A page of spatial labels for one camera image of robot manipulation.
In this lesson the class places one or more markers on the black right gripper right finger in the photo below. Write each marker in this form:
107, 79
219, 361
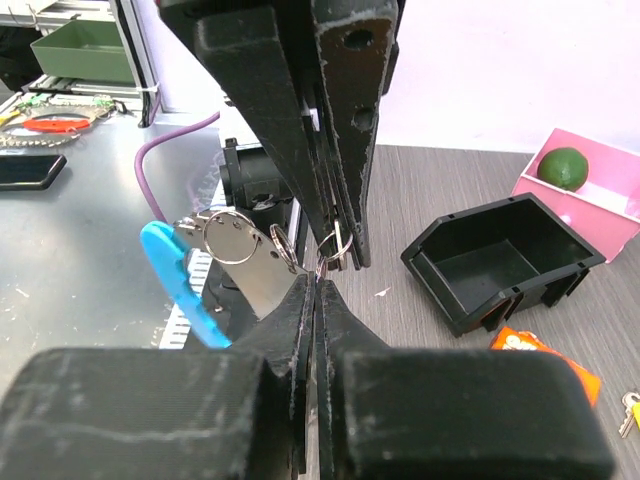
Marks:
396, 413

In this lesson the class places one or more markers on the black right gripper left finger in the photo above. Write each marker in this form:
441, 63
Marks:
121, 413

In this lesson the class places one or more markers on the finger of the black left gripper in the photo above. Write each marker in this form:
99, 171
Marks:
265, 56
357, 50

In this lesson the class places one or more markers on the metal key organizer blue handle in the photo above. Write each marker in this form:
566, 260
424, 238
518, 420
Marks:
261, 266

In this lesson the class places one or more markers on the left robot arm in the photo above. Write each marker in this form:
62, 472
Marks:
253, 183

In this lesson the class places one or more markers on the orange razor box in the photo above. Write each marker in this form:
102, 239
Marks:
509, 339

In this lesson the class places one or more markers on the green storage bin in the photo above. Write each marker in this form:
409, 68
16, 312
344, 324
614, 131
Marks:
84, 50

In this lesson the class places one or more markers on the black plastic bin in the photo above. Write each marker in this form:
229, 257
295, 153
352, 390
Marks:
484, 264

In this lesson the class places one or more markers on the green avocado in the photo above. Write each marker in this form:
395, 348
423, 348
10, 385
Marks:
565, 168

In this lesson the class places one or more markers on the yellow tag key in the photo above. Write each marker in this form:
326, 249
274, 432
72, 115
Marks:
630, 401

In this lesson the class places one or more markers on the black smartphone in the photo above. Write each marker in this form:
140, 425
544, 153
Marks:
30, 172

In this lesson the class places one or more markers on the pink drawer box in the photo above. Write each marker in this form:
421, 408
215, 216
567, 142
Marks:
605, 210

